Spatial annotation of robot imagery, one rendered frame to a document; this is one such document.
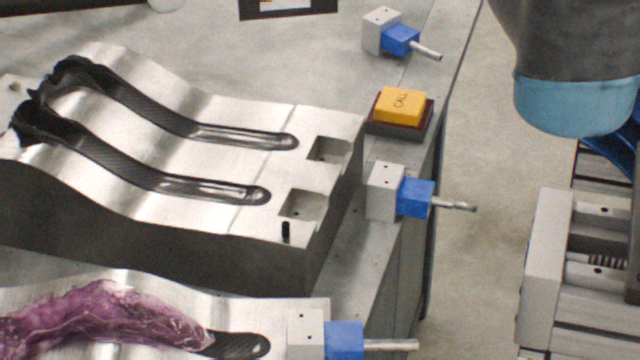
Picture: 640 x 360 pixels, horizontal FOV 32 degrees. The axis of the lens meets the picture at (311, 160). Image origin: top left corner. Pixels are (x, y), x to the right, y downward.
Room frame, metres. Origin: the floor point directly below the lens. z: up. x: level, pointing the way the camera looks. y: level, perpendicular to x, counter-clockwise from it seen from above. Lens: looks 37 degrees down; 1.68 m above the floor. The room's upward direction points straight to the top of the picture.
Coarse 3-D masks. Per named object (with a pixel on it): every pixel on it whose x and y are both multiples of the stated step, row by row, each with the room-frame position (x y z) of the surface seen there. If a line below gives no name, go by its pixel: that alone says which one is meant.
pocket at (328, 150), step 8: (320, 136) 1.11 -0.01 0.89; (312, 144) 1.09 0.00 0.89; (320, 144) 1.11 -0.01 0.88; (328, 144) 1.10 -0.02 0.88; (336, 144) 1.10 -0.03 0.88; (344, 144) 1.10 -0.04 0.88; (352, 144) 1.09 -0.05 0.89; (312, 152) 1.09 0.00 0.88; (320, 152) 1.11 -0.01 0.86; (328, 152) 1.10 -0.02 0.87; (336, 152) 1.10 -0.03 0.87; (344, 152) 1.10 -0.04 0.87; (312, 160) 1.09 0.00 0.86; (320, 160) 1.09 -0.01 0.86; (328, 160) 1.09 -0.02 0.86; (336, 160) 1.09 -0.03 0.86; (344, 160) 1.08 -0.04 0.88; (344, 168) 1.06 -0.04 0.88
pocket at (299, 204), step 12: (288, 192) 1.00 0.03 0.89; (300, 192) 1.00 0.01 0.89; (312, 192) 1.00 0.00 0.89; (288, 204) 1.00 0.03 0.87; (300, 204) 1.00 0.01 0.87; (312, 204) 1.00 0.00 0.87; (324, 204) 0.99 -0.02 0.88; (288, 216) 0.99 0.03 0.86; (300, 216) 0.99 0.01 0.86; (312, 216) 0.99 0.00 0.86
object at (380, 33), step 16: (368, 16) 1.46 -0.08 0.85; (384, 16) 1.46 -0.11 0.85; (400, 16) 1.47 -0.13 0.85; (368, 32) 1.45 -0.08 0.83; (384, 32) 1.44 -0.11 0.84; (400, 32) 1.44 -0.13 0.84; (416, 32) 1.44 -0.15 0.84; (368, 48) 1.45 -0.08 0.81; (384, 48) 1.43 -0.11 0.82; (400, 48) 1.41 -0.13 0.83; (416, 48) 1.41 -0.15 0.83
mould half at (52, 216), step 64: (128, 64) 1.20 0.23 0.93; (0, 128) 1.16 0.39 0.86; (128, 128) 1.10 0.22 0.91; (256, 128) 1.13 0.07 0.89; (320, 128) 1.12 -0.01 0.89; (0, 192) 1.00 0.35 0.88; (64, 192) 0.98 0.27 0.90; (128, 192) 1.00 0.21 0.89; (320, 192) 1.00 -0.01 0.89; (64, 256) 0.98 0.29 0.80; (128, 256) 0.96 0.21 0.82; (192, 256) 0.94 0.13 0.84; (256, 256) 0.92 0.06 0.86; (320, 256) 0.96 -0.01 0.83
